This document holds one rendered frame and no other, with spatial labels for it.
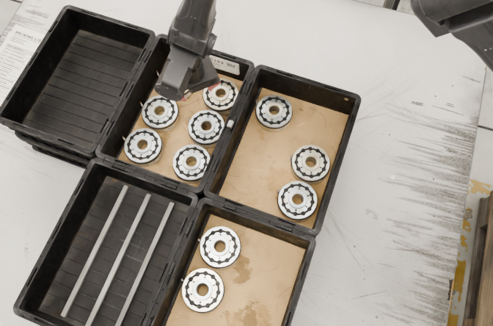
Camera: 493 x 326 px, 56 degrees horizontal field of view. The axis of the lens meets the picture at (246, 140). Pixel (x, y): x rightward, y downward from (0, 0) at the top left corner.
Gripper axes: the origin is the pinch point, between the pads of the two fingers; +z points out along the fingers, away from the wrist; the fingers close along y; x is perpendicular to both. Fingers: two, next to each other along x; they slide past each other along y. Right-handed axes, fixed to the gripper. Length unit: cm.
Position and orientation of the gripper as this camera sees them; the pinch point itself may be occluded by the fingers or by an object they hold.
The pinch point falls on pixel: (196, 92)
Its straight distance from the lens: 110.8
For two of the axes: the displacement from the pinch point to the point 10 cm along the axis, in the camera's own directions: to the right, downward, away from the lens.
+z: 0.2, 3.8, 9.3
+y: 9.2, -3.8, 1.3
